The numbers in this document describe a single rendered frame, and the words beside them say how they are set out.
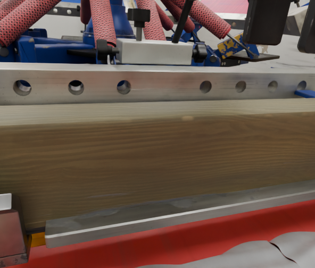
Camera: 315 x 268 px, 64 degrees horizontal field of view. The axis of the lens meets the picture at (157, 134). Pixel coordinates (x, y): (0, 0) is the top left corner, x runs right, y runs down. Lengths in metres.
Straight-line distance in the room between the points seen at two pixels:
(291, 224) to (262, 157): 0.08
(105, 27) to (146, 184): 0.50
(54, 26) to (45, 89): 3.91
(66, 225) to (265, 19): 0.19
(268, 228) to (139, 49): 0.32
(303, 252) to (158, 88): 0.28
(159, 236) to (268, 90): 0.38
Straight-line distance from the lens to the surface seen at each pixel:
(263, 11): 0.21
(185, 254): 0.21
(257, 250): 0.22
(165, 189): 0.17
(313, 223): 0.28
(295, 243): 0.24
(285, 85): 0.53
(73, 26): 4.28
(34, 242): 0.20
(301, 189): 0.24
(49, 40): 1.09
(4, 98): 0.39
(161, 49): 0.45
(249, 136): 0.18
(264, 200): 0.21
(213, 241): 0.22
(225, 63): 1.70
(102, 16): 0.66
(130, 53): 0.43
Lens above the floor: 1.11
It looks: 24 degrees down
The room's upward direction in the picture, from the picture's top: 4 degrees clockwise
